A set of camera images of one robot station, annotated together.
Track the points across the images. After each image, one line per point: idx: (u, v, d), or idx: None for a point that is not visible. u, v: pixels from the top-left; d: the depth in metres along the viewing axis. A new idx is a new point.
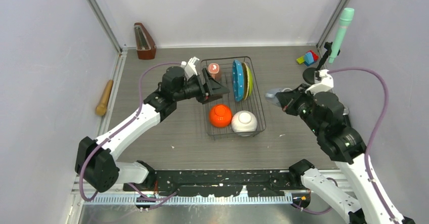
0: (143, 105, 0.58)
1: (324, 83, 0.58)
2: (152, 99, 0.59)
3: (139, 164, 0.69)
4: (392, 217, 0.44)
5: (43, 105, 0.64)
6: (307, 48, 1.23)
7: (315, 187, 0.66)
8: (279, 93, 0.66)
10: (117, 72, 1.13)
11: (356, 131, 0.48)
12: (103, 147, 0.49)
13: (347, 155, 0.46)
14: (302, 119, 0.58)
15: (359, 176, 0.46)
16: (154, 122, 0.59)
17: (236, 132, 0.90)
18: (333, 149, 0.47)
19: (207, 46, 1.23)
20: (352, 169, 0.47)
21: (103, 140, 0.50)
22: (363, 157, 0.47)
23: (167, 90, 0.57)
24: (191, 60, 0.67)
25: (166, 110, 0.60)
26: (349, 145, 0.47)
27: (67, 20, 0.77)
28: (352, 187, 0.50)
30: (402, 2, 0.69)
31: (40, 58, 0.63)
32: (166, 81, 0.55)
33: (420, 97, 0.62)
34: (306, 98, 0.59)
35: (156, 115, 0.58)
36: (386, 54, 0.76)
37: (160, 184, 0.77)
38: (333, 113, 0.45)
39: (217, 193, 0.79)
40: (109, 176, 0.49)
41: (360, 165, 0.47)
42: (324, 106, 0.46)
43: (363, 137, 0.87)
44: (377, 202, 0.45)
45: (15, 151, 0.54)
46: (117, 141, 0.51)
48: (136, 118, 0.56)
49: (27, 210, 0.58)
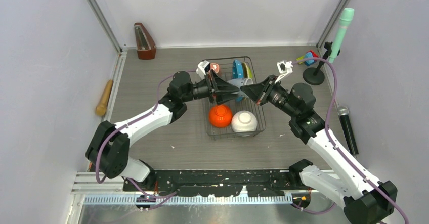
0: (159, 104, 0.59)
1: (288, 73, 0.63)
2: (166, 101, 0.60)
3: (142, 162, 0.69)
4: (364, 178, 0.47)
5: (43, 105, 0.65)
6: (307, 48, 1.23)
7: (313, 181, 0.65)
8: (246, 87, 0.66)
10: (117, 72, 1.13)
11: (316, 114, 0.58)
12: (121, 132, 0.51)
13: (312, 133, 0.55)
14: (277, 107, 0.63)
15: (325, 146, 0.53)
16: (166, 121, 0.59)
17: (237, 132, 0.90)
18: (300, 131, 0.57)
19: (207, 46, 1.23)
20: (317, 141, 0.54)
21: (122, 126, 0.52)
22: (324, 131, 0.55)
23: (174, 94, 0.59)
24: (201, 64, 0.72)
25: (177, 113, 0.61)
26: (311, 124, 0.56)
27: (67, 19, 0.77)
28: (329, 164, 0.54)
30: (402, 2, 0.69)
31: (40, 58, 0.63)
32: (172, 88, 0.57)
33: (420, 97, 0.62)
34: (277, 88, 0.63)
35: (169, 114, 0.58)
36: (386, 54, 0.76)
37: (160, 185, 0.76)
38: (307, 104, 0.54)
39: (217, 193, 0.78)
40: (120, 163, 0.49)
41: (323, 137, 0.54)
42: (299, 97, 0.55)
43: (363, 137, 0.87)
44: (348, 167, 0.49)
45: (14, 151, 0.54)
46: (134, 128, 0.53)
48: (152, 113, 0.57)
49: (27, 211, 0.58)
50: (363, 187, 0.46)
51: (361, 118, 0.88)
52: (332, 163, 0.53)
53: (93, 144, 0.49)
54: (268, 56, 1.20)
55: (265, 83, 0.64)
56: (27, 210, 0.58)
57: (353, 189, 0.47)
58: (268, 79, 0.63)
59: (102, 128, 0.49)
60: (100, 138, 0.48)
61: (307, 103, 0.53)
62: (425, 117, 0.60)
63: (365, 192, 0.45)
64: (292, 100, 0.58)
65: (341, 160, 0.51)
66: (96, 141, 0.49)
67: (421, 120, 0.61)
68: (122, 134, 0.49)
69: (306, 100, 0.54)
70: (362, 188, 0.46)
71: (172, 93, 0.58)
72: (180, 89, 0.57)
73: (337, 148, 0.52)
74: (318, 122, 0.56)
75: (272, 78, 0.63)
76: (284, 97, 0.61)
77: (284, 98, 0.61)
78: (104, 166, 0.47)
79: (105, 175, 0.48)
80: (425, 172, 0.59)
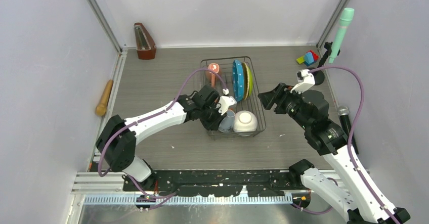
0: (175, 103, 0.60)
1: (307, 81, 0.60)
2: (183, 99, 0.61)
3: (145, 163, 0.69)
4: (381, 206, 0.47)
5: (44, 104, 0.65)
6: (307, 48, 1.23)
7: (316, 187, 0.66)
8: (260, 94, 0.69)
10: (118, 72, 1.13)
11: (338, 126, 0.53)
12: (129, 129, 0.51)
13: (333, 149, 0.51)
14: (291, 117, 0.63)
15: (345, 166, 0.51)
16: (178, 120, 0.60)
17: (237, 132, 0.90)
18: (318, 142, 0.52)
19: (207, 46, 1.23)
20: (338, 160, 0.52)
21: (131, 122, 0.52)
22: (346, 147, 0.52)
23: (200, 97, 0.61)
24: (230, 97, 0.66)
25: (192, 113, 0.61)
26: (333, 138, 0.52)
27: (67, 19, 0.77)
28: (343, 181, 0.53)
30: (402, 2, 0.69)
31: (41, 58, 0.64)
32: (207, 89, 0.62)
33: (420, 97, 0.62)
34: (292, 96, 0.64)
35: (183, 114, 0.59)
36: (386, 54, 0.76)
37: (160, 185, 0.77)
38: (319, 110, 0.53)
39: (217, 193, 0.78)
40: (126, 158, 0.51)
41: (345, 156, 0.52)
42: (310, 103, 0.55)
43: (362, 137, 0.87)
44: (365, 190, 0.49)
45: (14, 152, 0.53)
46: (143, 127, 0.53)
48: (165, 111, 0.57)
49: (27, 210, 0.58)
50: (380, 215, 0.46)
51: (361, 118, 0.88)
52: (347, 183, 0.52)
53: (102, 136, 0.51)
54: (268, 56, 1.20)
55: (276, 90, 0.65)
56: (27, 210, 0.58)
57: (367, 213, 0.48)
58: (280, 86, 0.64)
59: (112, 123, 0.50)
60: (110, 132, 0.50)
61: (320, 109, 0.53)
62: (425, 118, 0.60)
63: (381, 221, 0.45)
64: (304, 108, 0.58)
65: (359, 182, 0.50)
66: (106, 133, 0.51)
67: (421, 120, 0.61)
68: (129, 132, 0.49)
69: (318, 106, 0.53)
70: (379, 216, 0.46)
71: (199, 94, 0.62)
72: (212, 97, 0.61)
73: (358, 170, 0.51)
74: (339, 134, 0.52)
75: (284, 86, 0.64)
76: (296, 106, 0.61)
77: (297, 107, 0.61)
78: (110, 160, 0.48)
79: (110, 168, 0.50)
80: (424, 173, 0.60)
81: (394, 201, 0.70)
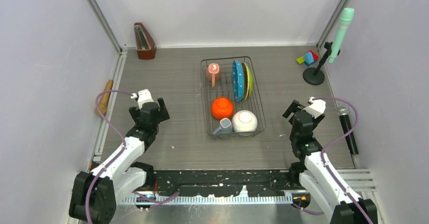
0: (127, 138, 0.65)
1: (313, 107, 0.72)
2: (134, 132, 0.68)
3: (130, 172, 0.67)
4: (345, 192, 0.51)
5: (44, 104, 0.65)
6: (307, 48, 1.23)
7: (310, 186, 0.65)
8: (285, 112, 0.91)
10: (117, 72, 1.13)
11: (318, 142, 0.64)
12: (101, 177, 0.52)
13: (307, 152, 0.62)
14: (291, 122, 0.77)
15: (316, 164, 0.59)
16: (139, 152, 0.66)
17: (237, 132, 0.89)
18: (298, 152, 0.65)
19: (207, 46, 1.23)
20: (311, 160, 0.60)
21: (100, 170, 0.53)
22: (319, 153, 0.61)
23: (144, 122, 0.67)
24: (143, 93, 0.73)
25: (148, 140, 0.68)
26: (309, 148, 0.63)
27: (67, 20, 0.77)
28: (319, 180, 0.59)
30: (402, 2, 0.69)
31: (41, 58, 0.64)
32: (144, 115, 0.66)
33: (420, 97, 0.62)
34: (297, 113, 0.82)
35: (141, 144, 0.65)
36: (386, 54, 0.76)
37: (160, 184, 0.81)
38: (304, 126, 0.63)
39: (217, 193, 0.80)
40: (110, 206, 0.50)
41: (316, 157, 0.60)
42: (299, 120, 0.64)
43: (362, 137, 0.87)
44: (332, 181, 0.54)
45: (14, 151, 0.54)
46: (113, 169, 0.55)
48: (125, 148, 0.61)
49: (27, 211, 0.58)
50: (343, 198, 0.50)
51: (361, 118, 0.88)
52: (320, 179, 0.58)
53: (75, 200, 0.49)
54: (268, 56, 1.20)
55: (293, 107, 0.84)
56: (27, 209, 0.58)
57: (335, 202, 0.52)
58: (294, 102, 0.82)
59: (78, 184, 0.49)
60: (82, 192, 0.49)
61: (304, 126, 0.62)
62: (425, 118, 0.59)
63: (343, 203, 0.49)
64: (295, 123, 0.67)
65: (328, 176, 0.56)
66: (78, 195, 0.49)
67: (421, 120, 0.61)
68: (103, 178, 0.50)
69: (304, 124, 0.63)
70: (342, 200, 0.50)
71: (141, 120, 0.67)
72: (152, 116, 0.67)
73: (326, 165, 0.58)
74: (316, 147, 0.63)
75: (296, 102, 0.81)
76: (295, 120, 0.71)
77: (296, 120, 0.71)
78: (94, 217, 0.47)
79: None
80: (424, 173, 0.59)
81: (395, 202, 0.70)
